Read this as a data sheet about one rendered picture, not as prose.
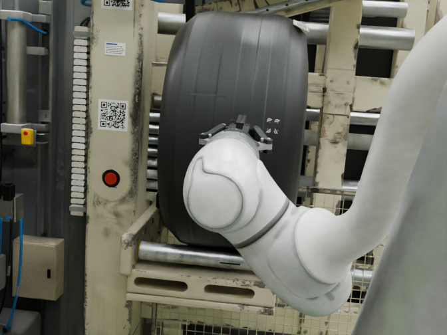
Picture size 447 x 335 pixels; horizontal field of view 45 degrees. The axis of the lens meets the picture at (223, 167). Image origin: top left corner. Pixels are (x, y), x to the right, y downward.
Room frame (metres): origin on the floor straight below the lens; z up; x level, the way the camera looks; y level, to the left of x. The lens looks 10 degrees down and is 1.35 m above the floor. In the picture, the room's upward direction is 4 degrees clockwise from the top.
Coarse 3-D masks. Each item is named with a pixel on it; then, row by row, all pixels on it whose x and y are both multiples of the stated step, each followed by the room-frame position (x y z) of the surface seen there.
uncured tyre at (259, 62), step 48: (192, 48) 1.17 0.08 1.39; (240, 48) 1.17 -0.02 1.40; (288, 48) 1.18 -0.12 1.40; (192, 96) 1.11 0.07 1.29; (240, 96) 1.10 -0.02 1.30; (288, 96) 1.11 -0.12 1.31; (192, 144) 1.09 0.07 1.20; (288, 144) 1.09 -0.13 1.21; (288, 192) 1.12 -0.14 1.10; (192, 240) 1.21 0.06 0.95
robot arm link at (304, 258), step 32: (416, 64) 0.49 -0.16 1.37; (416, 96) 0.49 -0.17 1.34; (384, 128) 0.53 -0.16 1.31; (416, 128) 0.51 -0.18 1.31; (384, 160) 0.54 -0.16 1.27; (384, 192) 0.56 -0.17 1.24; (288, 224) 0.69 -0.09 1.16; (320, 224) 0.67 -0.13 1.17; (352, 224) 0.62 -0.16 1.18; (384, 224) 0.59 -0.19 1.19; (256, 256) 0.69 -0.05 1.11; (288, 256) 0.66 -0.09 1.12; (320, 256) 0.65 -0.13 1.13; (352, 256) 0.64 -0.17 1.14; (288, 288) 0.68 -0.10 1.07; (320, 288) 0.67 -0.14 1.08
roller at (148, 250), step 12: (144, 252) 1.24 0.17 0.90; (156, 252) 1.24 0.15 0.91; (168, 252) 1.24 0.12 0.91; (180, 252) 1.23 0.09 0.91; (192, 252) 1.23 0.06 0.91; (204, 252) 1.23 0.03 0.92; (216, 252) 1.23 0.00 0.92; (228, 252) 1.23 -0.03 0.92; (192, 264) 1.24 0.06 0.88; (204, 264) 1.23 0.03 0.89; (216, 264) 1.23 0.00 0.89; (228, 264) 1.22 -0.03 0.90; (240, 264) 1.22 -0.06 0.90
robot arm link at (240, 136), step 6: (222, 132) 0.82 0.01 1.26; (228, 132) 0.83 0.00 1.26; (234, 132) 0.83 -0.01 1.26; (240, 132) 0.83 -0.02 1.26; (210, 138) 0.83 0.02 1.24; (216, 138) 0.79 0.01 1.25; (234, 138) 0.78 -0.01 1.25; (240, 138) 0.79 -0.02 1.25; (246, 138) 0.81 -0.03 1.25; (246, 144) 0.78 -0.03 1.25; (252, 144) 0.81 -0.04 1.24; (252, 150) 0.78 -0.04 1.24; (258, 156) 0.81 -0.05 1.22
